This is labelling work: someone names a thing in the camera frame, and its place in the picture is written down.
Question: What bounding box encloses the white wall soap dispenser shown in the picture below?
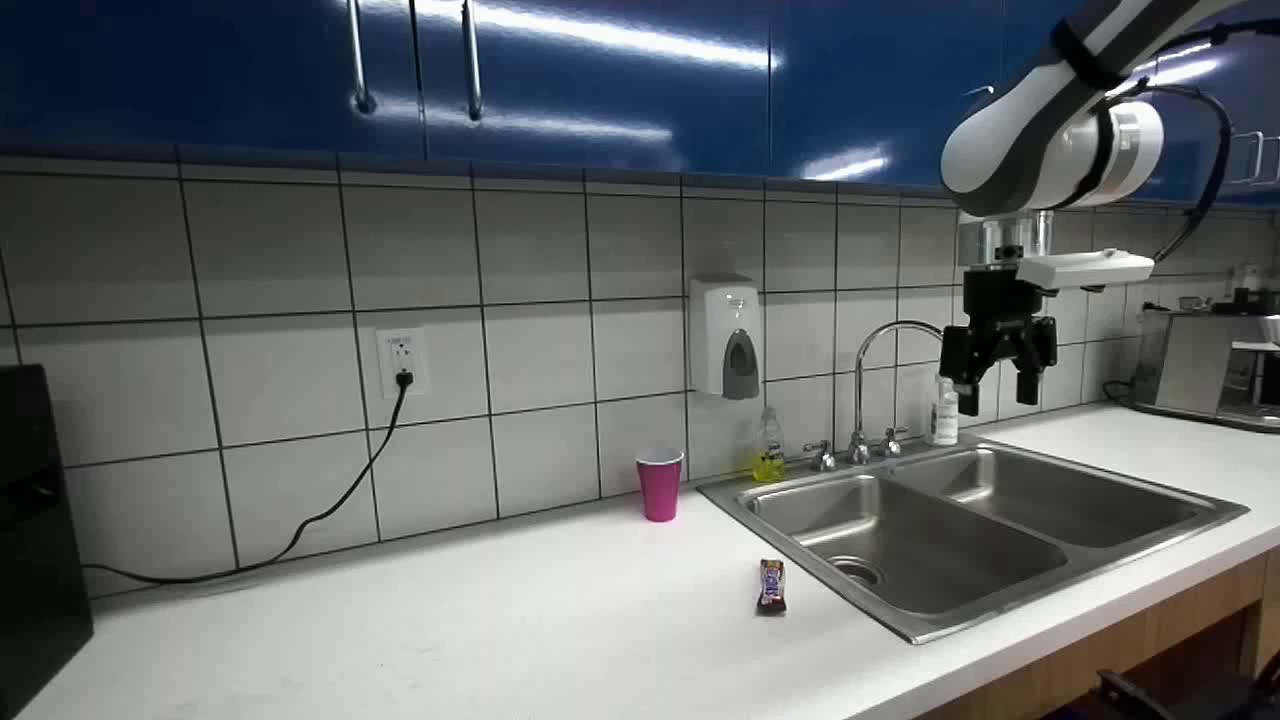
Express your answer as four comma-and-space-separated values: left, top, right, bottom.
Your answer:
687, 277, 769, 402

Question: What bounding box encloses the pink plastic cup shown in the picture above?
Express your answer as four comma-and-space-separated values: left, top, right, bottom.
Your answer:
633, 446, 687, 522

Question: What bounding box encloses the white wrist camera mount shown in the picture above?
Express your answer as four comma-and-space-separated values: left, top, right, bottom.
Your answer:
1016, 244, 1158, 291

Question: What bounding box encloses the wooden base cabinet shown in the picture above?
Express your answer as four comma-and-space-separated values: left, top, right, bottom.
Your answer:
915, 543, 1280, 720

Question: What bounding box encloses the yellow-green dish soap bottle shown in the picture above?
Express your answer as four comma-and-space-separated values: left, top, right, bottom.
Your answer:
744, 402, 791, 489

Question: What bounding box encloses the black object below counter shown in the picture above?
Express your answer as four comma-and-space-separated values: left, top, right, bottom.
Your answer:
1090, 659, 1280, 720

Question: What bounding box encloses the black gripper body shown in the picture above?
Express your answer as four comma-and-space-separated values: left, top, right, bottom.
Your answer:
938, 267, 1062, 382

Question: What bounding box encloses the white wall power outlet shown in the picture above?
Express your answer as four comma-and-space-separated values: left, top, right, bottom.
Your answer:
374, 326, 431, 395

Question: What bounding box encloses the silver coffee machine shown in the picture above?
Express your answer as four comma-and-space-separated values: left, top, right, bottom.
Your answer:
1133, 296, 1280, 430

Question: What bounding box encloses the stainless steel double sink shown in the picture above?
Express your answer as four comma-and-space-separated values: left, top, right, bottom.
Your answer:
701, 437, 1250, 646

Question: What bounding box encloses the silver cabinet door handle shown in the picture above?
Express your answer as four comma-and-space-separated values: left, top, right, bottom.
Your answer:
344, 0, 380, 121
456, 0, 486, 122

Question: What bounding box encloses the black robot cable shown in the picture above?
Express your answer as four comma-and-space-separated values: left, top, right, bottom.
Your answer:
1133, 10, 1280, 267

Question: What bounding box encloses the chrome gooseneck faucet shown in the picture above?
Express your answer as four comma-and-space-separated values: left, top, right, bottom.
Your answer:
848, 316, 950, 464

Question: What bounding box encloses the black power cable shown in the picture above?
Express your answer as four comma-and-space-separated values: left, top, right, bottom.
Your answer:
79, 368, 419, 591

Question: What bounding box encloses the white pump soap bottle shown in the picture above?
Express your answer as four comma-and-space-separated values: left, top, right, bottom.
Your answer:
929, 374, 964, 451

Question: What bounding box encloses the chrome faucet handle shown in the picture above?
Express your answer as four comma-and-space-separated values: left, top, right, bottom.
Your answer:
870, 424, 923, 461
797, 437, 843, 476

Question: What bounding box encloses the blue cabinet door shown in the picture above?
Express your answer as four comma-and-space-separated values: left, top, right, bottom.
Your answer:
411, 0, 791, 182
0, 0, 419, 167
777, 0, 1016, 194
1170, 37, 1280, 209
995, 0, 1090, 103

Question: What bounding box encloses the brown Snickers candy packet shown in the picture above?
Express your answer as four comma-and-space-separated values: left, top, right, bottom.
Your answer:
750, 556, 791, 620

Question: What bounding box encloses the black countertop appliance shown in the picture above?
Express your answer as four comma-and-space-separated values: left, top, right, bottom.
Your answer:
0, 359, 96, 720

